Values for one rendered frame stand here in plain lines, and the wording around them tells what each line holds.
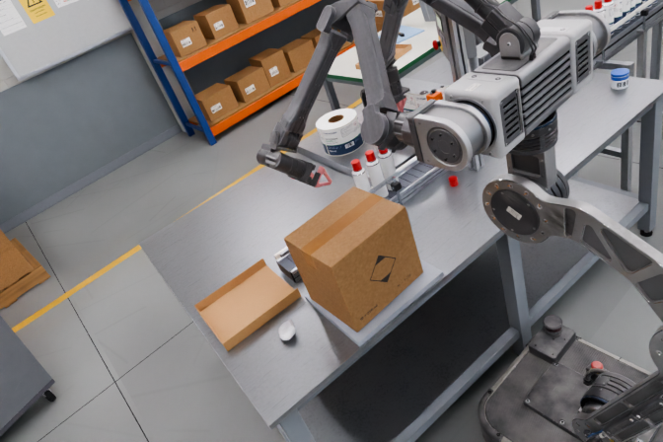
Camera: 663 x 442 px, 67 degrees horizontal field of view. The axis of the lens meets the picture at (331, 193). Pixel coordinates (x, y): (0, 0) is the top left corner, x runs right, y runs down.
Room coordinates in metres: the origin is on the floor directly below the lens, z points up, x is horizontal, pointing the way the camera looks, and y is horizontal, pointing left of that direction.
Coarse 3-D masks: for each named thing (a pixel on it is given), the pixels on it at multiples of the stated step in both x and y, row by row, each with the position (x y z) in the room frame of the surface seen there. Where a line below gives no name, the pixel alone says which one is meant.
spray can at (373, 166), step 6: (372, 150) 1.65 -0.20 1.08; (366, 156) 1.64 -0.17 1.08; (372, 156) 1.63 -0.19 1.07; (366, 162) 1.65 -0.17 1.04; (372, 162) 1.63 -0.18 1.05; (378, 162) 1.63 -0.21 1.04; (372, 168) 1.62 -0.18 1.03; (378, 168) 1.63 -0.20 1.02; (372, 174) 1.63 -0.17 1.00; (378, 174) 1.62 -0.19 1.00; (372, 180) 1.63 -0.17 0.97; (378, 180) 1.62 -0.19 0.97; (384, 180) 1.64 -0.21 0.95; (384, 186) 1.63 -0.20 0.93; (378, 192) 1.63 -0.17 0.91; (384, 192) 1.62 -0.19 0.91
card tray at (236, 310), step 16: (256, 272) 1.52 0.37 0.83; (272, 272) 1.49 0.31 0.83; (224, 288) 1.47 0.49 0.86; (240, 288) 1.46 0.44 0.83; (256, 288) 1.43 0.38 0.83; (272, 288) 1.40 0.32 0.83; (288, 288) 1.37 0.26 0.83; (208, 304) 1.43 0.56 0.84; (224, 304) 1.41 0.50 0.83; (240, 304) 1.38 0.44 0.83; (256, 304) 1.35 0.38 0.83; (272, 304) 1.32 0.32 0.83; (288, 304) 1.29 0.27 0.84; (208, 320) 1.36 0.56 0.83; (224, 320) 1.33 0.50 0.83; (240, 320) 1.30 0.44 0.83; (256, 320) 1.24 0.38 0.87; (224, 336) 1.25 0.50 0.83; (240, 336) 1.21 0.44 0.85
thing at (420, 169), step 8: (416, 168) 1.75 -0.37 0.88; (424, 168) 1.73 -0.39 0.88; (432, 168) 1.71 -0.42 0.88; (400, 176) 1.74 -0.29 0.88; (408, 176) 1.72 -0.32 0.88; (416, 176) 1.70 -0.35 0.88; (408, 184) 1.66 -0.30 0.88; (392, 192) 1.64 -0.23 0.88; (288, 256) 1.49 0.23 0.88; (280, 264) 1.45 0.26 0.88; (288, 264) 1.44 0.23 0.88
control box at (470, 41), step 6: (438, 12) 1.73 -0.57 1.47; (438, 30) 1.81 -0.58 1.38; (468, 30) 1.67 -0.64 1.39; (438, 36) 1.83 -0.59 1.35; (444, 36) 1.70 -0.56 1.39; (468, 36) 1.67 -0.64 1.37; (474, 36) 1.67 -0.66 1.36; (468, 42) 1.67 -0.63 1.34; (474, 42) 1.67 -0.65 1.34; (444, 48) 1.75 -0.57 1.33; (468, 48) 1.67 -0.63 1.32; (474, 48) 1.67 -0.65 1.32; (444, 54) 1.78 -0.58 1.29; (468, 54) 1.67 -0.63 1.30; (474, 54) 1.67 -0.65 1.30
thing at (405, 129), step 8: (424, 104) 0.99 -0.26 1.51; (432, 104) 0.98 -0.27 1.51; (400, 112) 1.04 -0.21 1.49; (408, 112) 1.03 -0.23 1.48; (416, 112) 0.96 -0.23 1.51; (400, 120) 1.02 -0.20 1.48; (408, 120) 0.96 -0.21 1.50; (400, 128) 1.01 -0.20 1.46; (408, 128) 0.98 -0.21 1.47; (400, 136) 1.01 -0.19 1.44; (408, 136) 0.97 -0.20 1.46; (416, 136) 0.95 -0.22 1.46; (408, 144) 0.98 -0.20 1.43; (416, 144) 0.95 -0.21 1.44; (416, 152) 0.96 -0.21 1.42
